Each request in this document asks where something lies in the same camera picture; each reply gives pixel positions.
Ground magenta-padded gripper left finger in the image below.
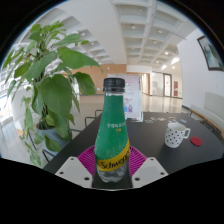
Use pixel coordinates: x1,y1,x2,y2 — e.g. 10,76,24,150
54,144,101,190

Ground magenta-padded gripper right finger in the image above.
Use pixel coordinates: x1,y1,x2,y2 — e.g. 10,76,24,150
128,145,170,190

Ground green plastic drink bottle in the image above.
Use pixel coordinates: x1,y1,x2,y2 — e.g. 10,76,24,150
93,77,132,184

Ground black metal chair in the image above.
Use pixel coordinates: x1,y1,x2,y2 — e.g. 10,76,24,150
94,108,105,119
83,115,97,129
41,147,58,165

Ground white black-dotted mug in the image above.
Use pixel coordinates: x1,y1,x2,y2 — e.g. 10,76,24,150
164,121,192,149

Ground flat round red coaster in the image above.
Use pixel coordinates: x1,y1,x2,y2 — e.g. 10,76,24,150
189,136,204,147

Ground green leafy potted plant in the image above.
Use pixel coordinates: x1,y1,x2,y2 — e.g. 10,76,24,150
2,21,103,168

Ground glass entrance door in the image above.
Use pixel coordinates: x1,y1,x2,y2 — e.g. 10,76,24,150
149,71,173,98

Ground dark-framed landscape picture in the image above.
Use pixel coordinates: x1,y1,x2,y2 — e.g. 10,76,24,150
196,35,224,72

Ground recessed ceiling lights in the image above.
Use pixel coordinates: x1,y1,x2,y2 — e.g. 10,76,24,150
79,22,181,68

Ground long white wall bench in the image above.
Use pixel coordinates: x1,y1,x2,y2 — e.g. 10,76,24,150
189,91,224,143

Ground red wall poster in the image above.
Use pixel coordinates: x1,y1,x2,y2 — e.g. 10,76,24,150
172,80,180,98

